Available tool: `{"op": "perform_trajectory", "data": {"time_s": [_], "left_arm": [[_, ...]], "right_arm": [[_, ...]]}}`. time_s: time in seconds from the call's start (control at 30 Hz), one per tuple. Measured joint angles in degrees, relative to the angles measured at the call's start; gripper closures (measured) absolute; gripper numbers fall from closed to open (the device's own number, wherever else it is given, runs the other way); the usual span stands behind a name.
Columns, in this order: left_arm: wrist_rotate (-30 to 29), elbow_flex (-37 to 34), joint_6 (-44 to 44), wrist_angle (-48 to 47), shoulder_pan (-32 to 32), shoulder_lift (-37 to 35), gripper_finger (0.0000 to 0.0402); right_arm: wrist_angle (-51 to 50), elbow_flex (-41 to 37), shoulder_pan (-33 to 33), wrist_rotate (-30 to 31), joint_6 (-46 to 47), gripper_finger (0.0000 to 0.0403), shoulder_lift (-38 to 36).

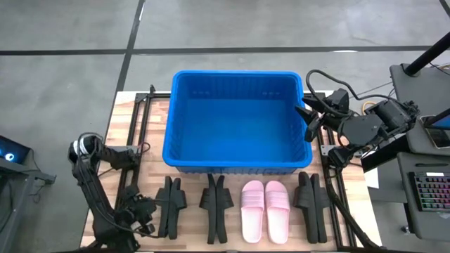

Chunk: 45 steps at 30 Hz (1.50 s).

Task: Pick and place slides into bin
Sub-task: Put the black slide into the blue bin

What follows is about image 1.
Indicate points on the grey metal desk frame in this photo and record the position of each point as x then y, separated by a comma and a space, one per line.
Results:
17, 175

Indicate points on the grey desk panel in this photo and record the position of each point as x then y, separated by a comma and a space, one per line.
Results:
422, 91
408, 218

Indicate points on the smartphone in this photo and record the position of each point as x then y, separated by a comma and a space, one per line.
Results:
439, 137

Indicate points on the black pole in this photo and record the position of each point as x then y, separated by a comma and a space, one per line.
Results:
427, 54

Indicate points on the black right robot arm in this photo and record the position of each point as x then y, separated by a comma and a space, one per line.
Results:
362, 128

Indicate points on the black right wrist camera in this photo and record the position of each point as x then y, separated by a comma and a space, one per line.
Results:
338, 99

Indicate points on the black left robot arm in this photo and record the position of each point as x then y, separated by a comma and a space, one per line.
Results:
88, 182

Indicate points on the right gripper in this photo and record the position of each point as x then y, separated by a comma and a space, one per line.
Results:
332, 117

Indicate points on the backlit keyboard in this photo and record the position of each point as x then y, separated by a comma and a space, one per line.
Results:
432, 191

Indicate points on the computer tower blue lights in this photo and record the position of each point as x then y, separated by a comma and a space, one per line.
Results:
12, 149

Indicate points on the black aluminium frame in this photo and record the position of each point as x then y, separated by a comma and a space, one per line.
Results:
351, 225
160, 95

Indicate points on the white paper sheet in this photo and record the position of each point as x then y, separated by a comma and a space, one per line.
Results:
372, 177

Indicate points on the blue plastic bin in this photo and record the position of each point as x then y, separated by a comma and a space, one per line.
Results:
232, 133

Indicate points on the black desk support bar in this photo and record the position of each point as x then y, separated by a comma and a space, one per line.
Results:
383, 154

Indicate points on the tablet blue screen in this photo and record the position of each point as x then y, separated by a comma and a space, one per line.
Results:
443, 121

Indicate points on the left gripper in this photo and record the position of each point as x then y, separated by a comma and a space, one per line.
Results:
128, 225

